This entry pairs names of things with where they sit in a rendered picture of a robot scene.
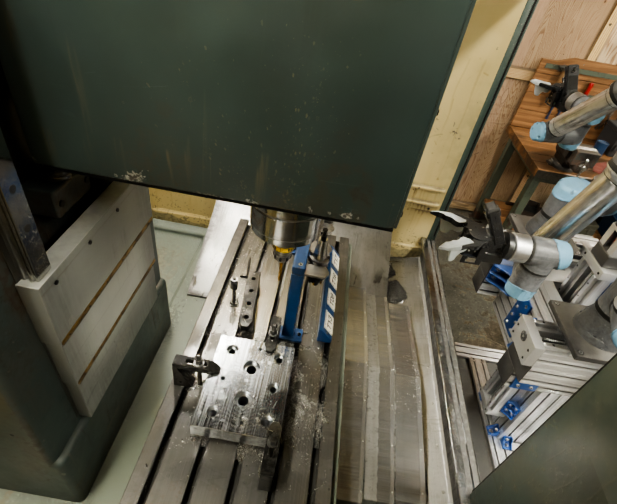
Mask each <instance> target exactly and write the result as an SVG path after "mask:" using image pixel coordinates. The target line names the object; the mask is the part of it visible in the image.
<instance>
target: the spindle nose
mask: <svg viewBox="0 0 617 504"><path fill-rule="evenodd" d="M324 221H325V220H323V219H318V218H312V217H307V216H302V215H296V214H291V213H285V212H280V211H275V210H269V209H264V208H258V207H253V206H250V225H251V228H252V230H253V232H254V233H255V234H256V235H257V236H258V237H259V238H260V239H262V240H263V241H265V242H267V243H269V244H272V245H275V246H279V247H285V248H296V247H302V246H306V245H308V244H311V243H312V242H314V241H315V240H317V239H318V237H319V236H320V234H321V231H322V229H323V226H324Z"/></svg>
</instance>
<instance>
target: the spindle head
mask: <svg viewBox="0 0 617 504"><path fill-rule="evenodd" d="M476 1H477V0H0V62H1V65H2V68H3V71H4V74H5V77H6V80H7V83H8V86H9V89H10V92H11V95H12V98H13V101H14V104H15V107H16V110H17V113H18V117H19V120H20V123H21V126H22V129H23V132H24V135H25V138H26V141H27V144H28V147H29V150H30V153H31V156H32V159H33V160H34V161H35V162H36V164H35V165H36V167H41V168H47V169H52V170H58V171H63V172H68V173H74V174H79V175H85V176H90V177H96V178H101V179H106V180H112V181H117V182H123V183H128V184H134V185H139V186H144V187H150V188H155V189H161V190H166V191H171V192H177V193H182V194H188V195H193V196H199V197H204V198H209V199H215V200H220V201H226V202H231V203H237V204H242V205H247V206H253V207H258V208H264V209H269V210H275V211H280V212H285V213H291V214H296V215H302V216H307V217H312V218H318V219H323V220H329V221H334V222H340V223H345V224H350V225H356V226H361V227H367V228H372V229H378V230H383V231H388V232H393V228H394V229H396V228H397V226H398V223H399V220H400V218H401V217H402V216H403V209H404V206H405V203H406V201H407V198H408V195H409V192H410V189H411V186H412V183H413V181H414V178H415V175H416V172H417V169H418V166H419V164H420V161H421V158H422V155H423V152H424V149H425V146H426V144H427V141H428V138H429V135H430V132H431V129H432V127H433V124H434V121H435V118H436V116H438V114H439V107H440V104H441V101H442V98H443V95H444V92H445V89H446V87H447V84H448V81H449V78H450V75H451V72H452V70H453V67H454V64H455V61H456V58H457V55H458V52H459V50H460V47H461V44H462V41H463V38H464V35H465V33H466V30H467V27H468V24H469V21H470V18H471V15H472V13H473V10H474V7H475V4H476Z"/></svg>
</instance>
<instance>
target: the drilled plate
mask: <svg viewBox="0 0 617 504"><path fill-rule="evenodd" d="M233 344H236V345H237V346H238V348H237V346H236V345H233ZM227 347H228V348H227ZM258 347H259V348H258ZM239 348H240V350H239ZM262 348H263V349H262ZM256 349H257V350H256ZM258 349H259V350H260V352H261V353H260V354H259V351H258ZM262 350H263V351H262ZM255 351H258V352H255ZM264 351H265V343H264V342H259V341H254V340H248V339H243V338H237V337H232V336H227V335H221V338H220V341H219V343H218V346H217V349H216V352H215V355H214V358H213V360H212V361H213V362H216V363H217V364H218V365H219V366H220V367H222V368H220V369H222V370H221V371H219V373H218V374H213V375H211V374H207V377H206V380H205V383H204V386H203V389H202V391H201V394H200V397H199V400H198V403H197V406H196V408H195V411H194V414H193V417H192V420H191V423H190V433H191V434H195V435H200V436H206V437H211V438H216V439H222V440H227V441H233V442H238V443H243V444H249V445H254V446H260V447H265V445H266V440H267V435H268V430H267V429H268V427H269V426H270V425H271V424H272V423H273V421H274V420H275V421H276V422H278V423H280V425H281V427H282V421H283V416H284V410H285V404H286V399H287V393H288V387H289V381H290V376H291V370H292V364H293V359H294V353H295V348H291V347H286V346H281V345H276V349H275V350H274V351H273V352H275V353H276V352H277V353H276V354H274V353H271V354H270V355H273V354H274V355H275V356H269V355H268V356H266V357H265V356H264V355H267V354H265V353H266V351H265V352H264ZM262 352H264V354H263V353H262ZM279 352H280V353H279ZM235 353H237V355H236V354H235ZM257 353H258V355H257ZM281 353H282V354H281ZM232 354H233V355H232ZM229 355H230V356H229ZM257 357H258V358H257ZM248 358H249V359H248ZM256 358H257V359H256ZM262 358H264V359H262ZM272 358H273V359H274V360H275V361H276V364H275V361H274V360H273V359H272ZM253 359H255V361H254V360H253ZM261 359H262V360H261ZM246 360H249V361H246ZM256 361H257V362H256ZM259 362H261V365H260V363H259ZM267 362H268V363H267ZM272 362H273V363H272ZM264 363H265V364H264ZM278 363H282V364H278ZM244 364H245V365H244ZM259 365H260V366H259ZM263 366H264V367H263ZM260 367H261V369H260ZM259 369H260V370H259ZM258 371H259V372H258ZM261 371H262V372H261ZM243 372H244V373H243ZM248 373H253V374H248ZM264 373H265V374H264ZM266 373H267V374H266ZM219 375H220V376H219ZM225 378H226V379H225ZM273 378H274V379H273ZM220 379H221V380H220ZM272 379H273V380H272ZM276 380H277V381H276ZM273 381H274V382H273ZM277 382H278V383H277ZM222 383H223V384H222ZM231 383H232V384H231ZM256 383H257V384H256ZM268 383H270V384H268ZM236 385H237V386H236ZM244 385H245V386H244ZM279 385H280V386H281V387H280V386H279ZM223 386H224V387H227V388H223ZM239 387H240V388H239ZM246 387H247V388H246ZM230 388H231V389H230ZM234 388H235V389H234ZM236 388H237V389H236ZM244 388H246V390H245V389H244ZM229 389H230V390H229ZM240 389H241V390H242V391H238V390H240ZM267 389H268V391H267ZM243 390H245V391H243ZM248 390H249V391H250V390H251V391H253V394H254V395H253V394H252V393H251V391H250V392H248ZM279 390H280V391H279ZM237 391H238V392H237ZM246 391H247V392H246ZM236 392H237V393H236ZM277 392H278V393H277ZM233 393H234V394H233ZM275 393H276V394H275ZM251 395H252V396H251ZM232 396H233V397H232ZM253 396H255V397H253ZM268 397H269V398H268ZM254 399H255V400H254ZM267 399H268V401H267ZM231 400H232V401H231ZM253 400H254V401H253ZM230 401H231V402H230ZM234 401H235V404H234V403H233V402H234ZM252 401H253V402H252ZM270 401H272V402H270ZM276 401H277V402H276ZM210 403H212V404H210ZM241 403H245V404H246V405H245V406H241V405H239V404H241ZM253 403H254V404H253ZM275 403H276V404H275ZM214 404H215V405H216V404H220V405H221V406H215V405H214ZM250 404H251V405H250ZM270 404H271V405H270ZM274 404H275V406H274ZM210 405H211V406H210ZM212 405H213V406H212ZM252 405H254V406H252ZM208 406H209V407H208ZM234 406H235V407H234ZM246 406H247V408H248V409H247V408H246ZM248 406H249V407H248ZM207 407H208V408H207ZM217 407H218V408H217ZM243 407H244V408H245V409H243ZM251 407H252V408H251ZM222 408H223V409H222ZM250 408H251V409H250ZM260 408H265V409H262V410H260ZM268 408H269V410H267V409H268ZM220 410H222V412H220V413H219V411H220ZM247 412H248V413H247ZM205 413H206V414H205ZM240 413H242V414H240ZM263 413H264V414H265V415H264V414H263ZM268 413H270V414H271V413H272V414H271V415H272V416H271V417H270V415H268ZM218 414H219V415H218ZM261 414H262V415H263V417H262V415H261ZM209 416H211V417H213V419H212V418H211V417H209ZM215 416H216V417H215ZM218 416H219V417H218ZM242 417H244V418H242ZM257 417H259V418H260V421H259V420H258V421H259V422H260V424H259V423H258V421H257V419H255V418H257ZM261 417H262V418H261ZM209 418H210V419H209ZM233 418H234V419H236V420H237V421H235V420H232V419H233ZM272 418H274V419H272ZM245 419H247V420H246V421H245ZM243 420H244V421H243ZM272 420H273V421H272ZM219 421H220V422H219ZM275 421H274V422H275ZM243 422H244V423H243ZM246 422H247V424H248V425H247V424H246ZM251 422H252V423H251ZM241 424H242V425H243V428H242V426H241ZM252 424H254V425H255V426H253V425H252ZM261 424H262V426H261ZM259 425H260V426H259ZM263 426H264V427H265V429H266V430H265V429H264V427H263ZM257 427H258V428H257ZM259 427H260V428H259ZM262 427H263V428H262ZM266 427H267V428H266Z"/></svg>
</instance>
